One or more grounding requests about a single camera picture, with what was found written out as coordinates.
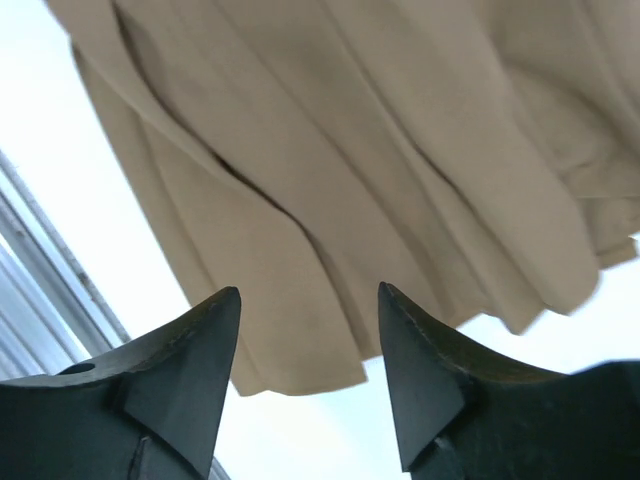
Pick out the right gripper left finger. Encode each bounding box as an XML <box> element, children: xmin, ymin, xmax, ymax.
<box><xmin>1</xmin><ymin>287</ymin><xmax>241</xmax><ymax>479</ymax></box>

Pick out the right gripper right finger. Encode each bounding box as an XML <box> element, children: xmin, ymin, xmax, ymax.
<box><xmin>378</xmin><ymin>283</ymin><xmax>639</xmax><ymax>480</ymax></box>

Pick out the tan skirt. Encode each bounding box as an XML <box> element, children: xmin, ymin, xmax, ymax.
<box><xmin>49</xmin><ymin>0</ymin><xmax>639</xmax><ymax>396</ymax></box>

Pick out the aluminium rail frame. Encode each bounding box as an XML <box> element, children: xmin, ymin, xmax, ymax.
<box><xmin>1</xmin><ymin>161</ymin><xmax>225</xmax><ymax>479</ymax></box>

